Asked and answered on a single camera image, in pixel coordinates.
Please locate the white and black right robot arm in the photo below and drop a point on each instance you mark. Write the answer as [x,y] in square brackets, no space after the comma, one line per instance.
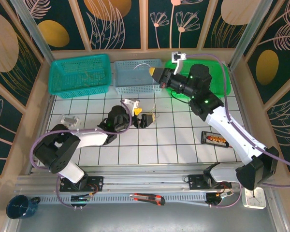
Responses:
[232,135]

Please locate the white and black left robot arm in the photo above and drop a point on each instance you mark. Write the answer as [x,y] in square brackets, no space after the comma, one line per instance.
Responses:
[91,139]

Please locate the green plastic basket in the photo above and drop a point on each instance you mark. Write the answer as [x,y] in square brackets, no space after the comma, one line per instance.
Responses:
[217,82]

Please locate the light blue plastic basket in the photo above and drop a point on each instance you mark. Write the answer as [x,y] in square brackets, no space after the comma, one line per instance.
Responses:
[130,79]

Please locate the black case with orange bits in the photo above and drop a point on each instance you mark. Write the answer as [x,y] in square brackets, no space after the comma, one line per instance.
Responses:
[213,139]

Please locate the teal plastic basket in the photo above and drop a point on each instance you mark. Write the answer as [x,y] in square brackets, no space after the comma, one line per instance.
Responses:
[70,72]

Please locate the red black utility knife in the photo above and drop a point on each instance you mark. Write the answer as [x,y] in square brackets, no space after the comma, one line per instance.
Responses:
[147,198]

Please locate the dark blue mug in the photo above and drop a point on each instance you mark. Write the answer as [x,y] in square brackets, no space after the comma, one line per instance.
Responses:
[18,207]

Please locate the white square clock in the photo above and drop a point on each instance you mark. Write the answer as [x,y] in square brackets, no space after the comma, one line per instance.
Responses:
[253,200]

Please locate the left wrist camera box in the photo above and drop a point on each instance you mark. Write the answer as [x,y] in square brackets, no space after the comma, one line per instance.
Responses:
[131,104]

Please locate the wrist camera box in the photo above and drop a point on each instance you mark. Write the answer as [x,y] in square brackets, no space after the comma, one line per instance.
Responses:
[131,104]
[178,56]

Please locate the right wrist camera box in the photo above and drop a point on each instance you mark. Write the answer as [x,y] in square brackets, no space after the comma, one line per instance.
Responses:
[178,56]

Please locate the small white metal bracket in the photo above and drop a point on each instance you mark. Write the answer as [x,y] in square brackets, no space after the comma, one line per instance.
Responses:
[70,120]

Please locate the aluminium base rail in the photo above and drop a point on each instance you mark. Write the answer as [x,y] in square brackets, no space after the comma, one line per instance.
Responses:
[145,180]

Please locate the aluminium frame post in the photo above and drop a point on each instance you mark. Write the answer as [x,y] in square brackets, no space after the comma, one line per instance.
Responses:
[250,31]
[33,31]

